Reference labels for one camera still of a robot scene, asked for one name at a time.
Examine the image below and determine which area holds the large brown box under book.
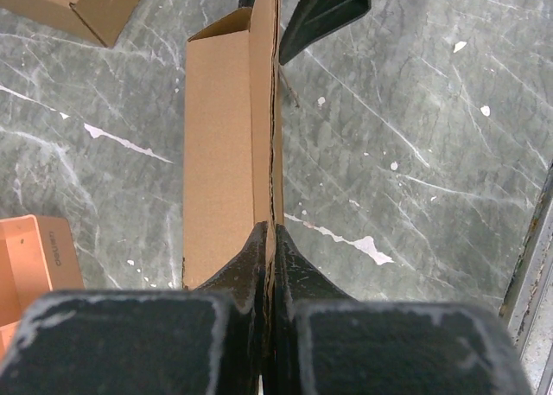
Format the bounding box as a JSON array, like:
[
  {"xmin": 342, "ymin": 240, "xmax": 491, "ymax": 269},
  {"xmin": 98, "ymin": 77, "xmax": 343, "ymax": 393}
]
[{"xmin": 1, "ymin": 0, "xmax": 140, "ymax": 48}]

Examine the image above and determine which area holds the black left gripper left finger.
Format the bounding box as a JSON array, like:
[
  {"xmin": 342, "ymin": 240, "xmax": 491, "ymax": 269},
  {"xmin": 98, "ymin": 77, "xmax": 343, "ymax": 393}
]
[{"xmin": 1, "ymin": 223, "xmax": 267, "ymax": 394}]

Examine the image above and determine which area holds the aluminium mounting rail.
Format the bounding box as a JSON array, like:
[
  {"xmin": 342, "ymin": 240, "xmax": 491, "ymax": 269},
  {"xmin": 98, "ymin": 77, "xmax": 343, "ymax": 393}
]
[{"xmin": 499, "ymin": 169, "xmax": 552, "ymax": 394}]

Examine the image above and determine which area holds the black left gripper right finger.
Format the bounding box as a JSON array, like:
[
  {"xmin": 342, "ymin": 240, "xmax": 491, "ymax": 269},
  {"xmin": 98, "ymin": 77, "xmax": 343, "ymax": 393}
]
[{"xmin": 273, "ymin": 226, "xmax": 531, "ymax": 394}]

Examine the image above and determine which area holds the cardboard box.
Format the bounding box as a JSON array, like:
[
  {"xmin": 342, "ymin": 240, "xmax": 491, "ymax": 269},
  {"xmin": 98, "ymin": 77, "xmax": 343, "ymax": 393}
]
[{"xmin": 183, "ymin": 0, "xmax": 283, "ymax": 289}]

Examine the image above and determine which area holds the peach plastic file organizer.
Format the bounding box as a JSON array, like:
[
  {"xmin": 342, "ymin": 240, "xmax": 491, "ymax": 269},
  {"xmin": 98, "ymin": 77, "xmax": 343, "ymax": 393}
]
[{"xmin": 1, "ymin": 214, "xmax": 84, "ymax": 355}]

